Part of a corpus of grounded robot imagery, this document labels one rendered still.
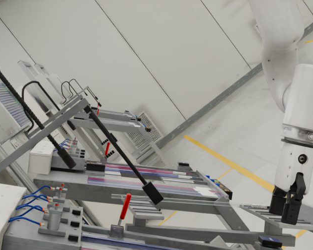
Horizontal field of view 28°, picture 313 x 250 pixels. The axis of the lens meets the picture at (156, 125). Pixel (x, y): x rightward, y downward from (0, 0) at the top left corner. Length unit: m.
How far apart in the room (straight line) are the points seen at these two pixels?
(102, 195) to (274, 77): 1.05
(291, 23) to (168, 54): 7.68
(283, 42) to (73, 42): 7.68
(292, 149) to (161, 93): 7.66
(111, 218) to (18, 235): 4.79
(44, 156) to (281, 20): 1.38
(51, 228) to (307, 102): 0.56
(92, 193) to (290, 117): 1.11
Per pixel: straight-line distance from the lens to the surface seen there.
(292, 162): 1.28
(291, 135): 1.29
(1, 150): 2.21
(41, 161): 2.43
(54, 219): 1.16
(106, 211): 5.89
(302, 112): 1.29
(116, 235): 1.46
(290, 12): 1.28
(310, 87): 1.29
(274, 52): 1.32
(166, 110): 8.93
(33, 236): 1.14
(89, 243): 1.38
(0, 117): 2.35
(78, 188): 2.25
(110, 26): 8.89
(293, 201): 1.27
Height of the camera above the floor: 1.37
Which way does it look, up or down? 7 degrees down
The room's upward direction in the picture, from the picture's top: 37 degrees counter-clockwise
